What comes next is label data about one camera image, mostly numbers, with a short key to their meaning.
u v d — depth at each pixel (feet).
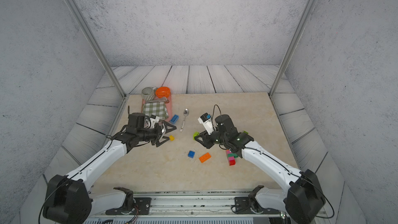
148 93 3.86
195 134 2.45
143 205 2.38
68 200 1.28
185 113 3.54
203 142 2.27
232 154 2.86
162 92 3.88
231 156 2.85
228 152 3.06
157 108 3.65
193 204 2.43
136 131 2.11
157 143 2.54
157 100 3.78
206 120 2.20
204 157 2.91
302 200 1.26
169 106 3.74
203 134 2.23
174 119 3.43
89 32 2.85
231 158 2.86
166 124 2.38
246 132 1.98
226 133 1.94
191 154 2.92
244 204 2.42
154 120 2.58
